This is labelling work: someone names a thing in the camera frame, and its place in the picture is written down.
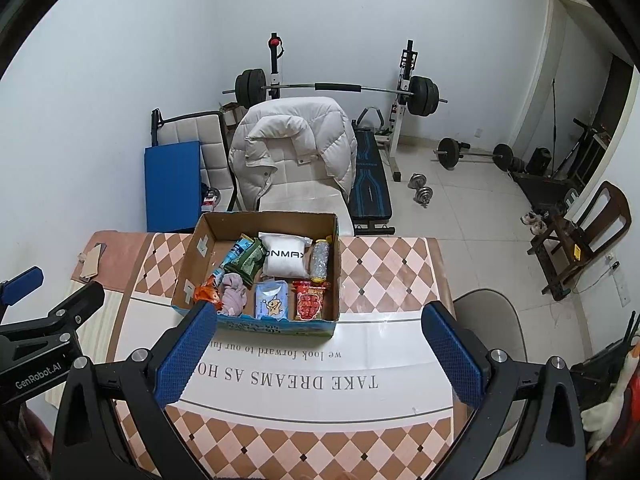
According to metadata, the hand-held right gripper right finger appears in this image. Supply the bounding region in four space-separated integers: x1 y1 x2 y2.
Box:
421 301 586 480

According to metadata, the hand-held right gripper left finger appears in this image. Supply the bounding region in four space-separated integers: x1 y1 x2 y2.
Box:
55 300 218 480

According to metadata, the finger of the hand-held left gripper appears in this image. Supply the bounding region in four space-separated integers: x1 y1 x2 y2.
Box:
0 282 106 346
0 266 44 306

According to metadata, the orange snack packet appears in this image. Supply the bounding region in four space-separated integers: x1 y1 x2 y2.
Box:
194 284 223 311

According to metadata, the grey knotted cloth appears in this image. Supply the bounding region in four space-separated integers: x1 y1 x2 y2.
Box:
218 272 249 317

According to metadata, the pale blue tissue pack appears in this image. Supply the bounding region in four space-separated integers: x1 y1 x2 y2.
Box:
255 280 291 321

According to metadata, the blue white tube packet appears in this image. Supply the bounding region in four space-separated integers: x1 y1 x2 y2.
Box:
210 234 253 286

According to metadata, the green snack packet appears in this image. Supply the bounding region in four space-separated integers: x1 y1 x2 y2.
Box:
230 236 268 281

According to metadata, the cardboard box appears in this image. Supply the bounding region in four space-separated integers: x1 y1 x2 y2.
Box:
171 211 342 337

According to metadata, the red snack packet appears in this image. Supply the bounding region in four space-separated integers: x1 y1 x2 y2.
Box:
291 280 328 322

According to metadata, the white pillow pack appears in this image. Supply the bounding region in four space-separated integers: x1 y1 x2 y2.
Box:
257 231 313 278

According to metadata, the cream striped board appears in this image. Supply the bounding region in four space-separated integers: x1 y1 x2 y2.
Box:
45 280 133 411

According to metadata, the round beige chair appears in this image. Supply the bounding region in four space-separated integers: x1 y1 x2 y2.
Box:
450 288 526 406

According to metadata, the brown cardboard scrap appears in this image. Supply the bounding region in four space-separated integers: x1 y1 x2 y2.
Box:
75 242 108 281

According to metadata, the checkered printed tablecloth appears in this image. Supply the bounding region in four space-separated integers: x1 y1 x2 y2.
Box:
115 232 468 480

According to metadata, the pair of white shoes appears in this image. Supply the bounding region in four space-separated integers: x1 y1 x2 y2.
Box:
520 210 548 235

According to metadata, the blue folded mat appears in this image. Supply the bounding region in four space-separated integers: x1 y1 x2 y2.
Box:
143 141 202 233

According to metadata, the white goose plush toy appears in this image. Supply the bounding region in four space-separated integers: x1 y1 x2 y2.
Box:
582 337 640 453

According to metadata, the black blue weight bench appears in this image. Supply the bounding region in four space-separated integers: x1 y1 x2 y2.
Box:
348 119 396 236

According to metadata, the black exercise machine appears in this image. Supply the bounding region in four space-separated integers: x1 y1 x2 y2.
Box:
510 117 613 211

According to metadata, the white padded chair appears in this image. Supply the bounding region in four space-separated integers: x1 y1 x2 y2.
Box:
257 160 351 221

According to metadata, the black floor barbell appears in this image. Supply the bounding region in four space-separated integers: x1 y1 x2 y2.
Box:
435 137 516 171

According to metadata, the dark wooden chair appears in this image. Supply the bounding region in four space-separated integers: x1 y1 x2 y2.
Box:
530 181 633 301

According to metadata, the white quilted chair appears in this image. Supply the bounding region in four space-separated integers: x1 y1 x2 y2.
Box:
151 107 238 213

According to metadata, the white puffer jacket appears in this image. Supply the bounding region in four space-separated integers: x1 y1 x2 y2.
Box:
228 96 358 213

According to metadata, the white weight rack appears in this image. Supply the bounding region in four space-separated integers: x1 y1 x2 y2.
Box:
262 32 421 183

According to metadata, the small brown box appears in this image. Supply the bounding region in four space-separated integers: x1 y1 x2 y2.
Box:
218 102 248 128

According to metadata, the black barbell on rack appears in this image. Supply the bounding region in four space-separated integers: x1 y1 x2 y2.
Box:
222 68 449 120

